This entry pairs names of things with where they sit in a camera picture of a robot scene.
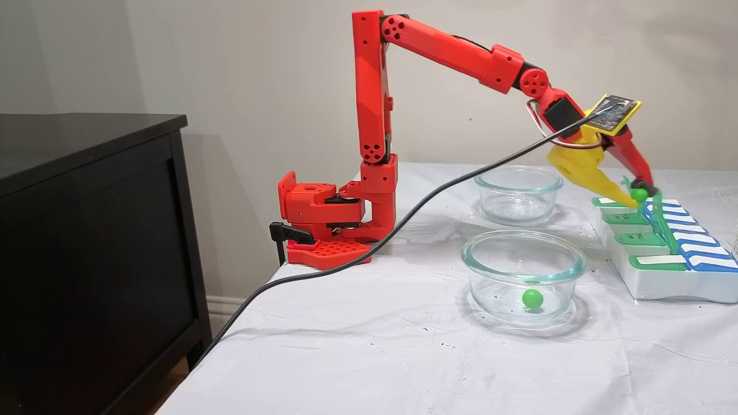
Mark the small glass bowl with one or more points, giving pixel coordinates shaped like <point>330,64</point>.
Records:
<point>496,196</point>

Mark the green ball pill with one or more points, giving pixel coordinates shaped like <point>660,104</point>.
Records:
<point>531,298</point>
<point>639,195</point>

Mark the black table clamp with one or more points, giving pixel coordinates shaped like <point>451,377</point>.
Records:
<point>288,232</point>

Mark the camera circuit board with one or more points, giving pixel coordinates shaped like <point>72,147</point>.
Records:
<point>612,114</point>

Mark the white baseboard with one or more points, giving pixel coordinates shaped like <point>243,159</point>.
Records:
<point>225,308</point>

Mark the large glass bowl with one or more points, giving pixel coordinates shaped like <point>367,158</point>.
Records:
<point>478,259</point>

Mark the printed label can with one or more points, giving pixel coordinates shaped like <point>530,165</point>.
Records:
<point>735,242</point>

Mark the black wooden cabinet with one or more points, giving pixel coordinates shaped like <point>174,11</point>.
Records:
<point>86,259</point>

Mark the weekly pill organizer box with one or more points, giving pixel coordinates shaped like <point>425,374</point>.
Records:
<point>657,282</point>

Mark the white tablecloth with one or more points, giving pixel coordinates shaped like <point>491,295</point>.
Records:
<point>403,357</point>

